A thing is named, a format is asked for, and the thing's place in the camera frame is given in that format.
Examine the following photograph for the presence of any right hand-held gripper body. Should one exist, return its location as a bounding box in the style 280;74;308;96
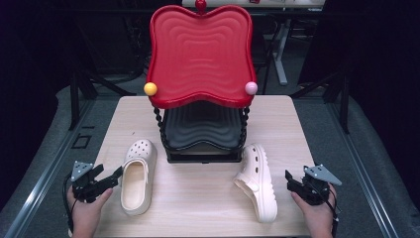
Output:
295;164;343;206

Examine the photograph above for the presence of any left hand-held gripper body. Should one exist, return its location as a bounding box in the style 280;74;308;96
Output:
70;161;113;203

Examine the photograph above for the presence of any cream clog shoe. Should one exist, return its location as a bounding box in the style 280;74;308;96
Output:
233;143;278;223
119;138;158;217

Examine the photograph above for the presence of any red and black shoe rack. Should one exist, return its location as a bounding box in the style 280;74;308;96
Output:
143;0;260;164

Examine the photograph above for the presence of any person's right hand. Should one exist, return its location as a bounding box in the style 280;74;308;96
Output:
290;185;337;231

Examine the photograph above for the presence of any person's left hand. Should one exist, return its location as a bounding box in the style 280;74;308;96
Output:
66;186;114;231

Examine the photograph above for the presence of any black metal stand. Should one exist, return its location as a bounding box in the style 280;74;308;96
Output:
68;63;137;131
290;63;351;135

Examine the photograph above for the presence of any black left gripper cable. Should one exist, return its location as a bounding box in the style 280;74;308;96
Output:
61;174;75;233

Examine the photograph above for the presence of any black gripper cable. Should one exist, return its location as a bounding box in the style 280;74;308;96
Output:
325;188;341;238
61;174;75;233

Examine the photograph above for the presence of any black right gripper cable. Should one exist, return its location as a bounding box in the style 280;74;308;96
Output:
325;188;341;238

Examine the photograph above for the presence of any metal floor rail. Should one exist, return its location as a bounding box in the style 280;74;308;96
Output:
3;98;97;238
325;98;401;238

